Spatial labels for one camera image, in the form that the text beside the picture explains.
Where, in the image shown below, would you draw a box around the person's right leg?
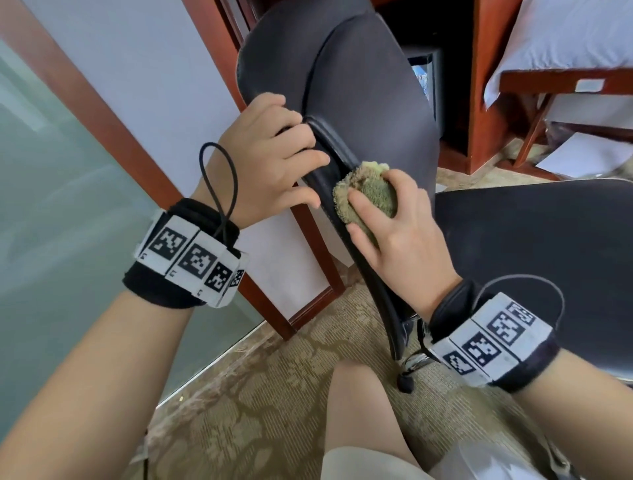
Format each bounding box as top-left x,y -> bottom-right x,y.
322,361 -> 421,468

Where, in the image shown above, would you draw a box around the grey mini fridge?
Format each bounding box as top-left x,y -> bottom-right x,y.
400,44 -> 443,135

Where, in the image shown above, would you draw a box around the person's right hand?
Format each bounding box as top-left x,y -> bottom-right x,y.
346,168 -> 463,322

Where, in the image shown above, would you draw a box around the wooden luggage rack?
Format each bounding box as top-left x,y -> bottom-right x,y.
499,67 -> 633,181

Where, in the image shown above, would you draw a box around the frosted glass panel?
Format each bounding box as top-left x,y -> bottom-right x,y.
0,38 -> 266,441

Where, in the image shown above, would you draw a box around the person's left hand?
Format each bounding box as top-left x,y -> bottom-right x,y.
190,92 -> 332,231

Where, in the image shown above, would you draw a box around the white paper sheet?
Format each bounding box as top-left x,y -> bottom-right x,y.
536,131 -> 633,179

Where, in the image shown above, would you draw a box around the green cleaning cloth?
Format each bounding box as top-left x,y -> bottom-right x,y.
332,161 -> 399,237

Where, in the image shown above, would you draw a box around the person's right forearm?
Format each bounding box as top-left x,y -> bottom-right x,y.
514,348 -> 633,480

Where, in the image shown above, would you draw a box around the person's left forearm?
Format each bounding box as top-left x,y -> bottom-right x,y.
0,291 -> 194,480

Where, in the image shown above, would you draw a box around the thin black cable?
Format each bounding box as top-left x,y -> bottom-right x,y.
473,274 -> 567,332
198,141 -> 241,243

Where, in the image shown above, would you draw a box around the black leather chair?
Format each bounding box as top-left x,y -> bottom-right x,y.
235,0 -> 633,395

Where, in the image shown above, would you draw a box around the white shorts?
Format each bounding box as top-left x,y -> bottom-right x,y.
319,437 -> 550,480

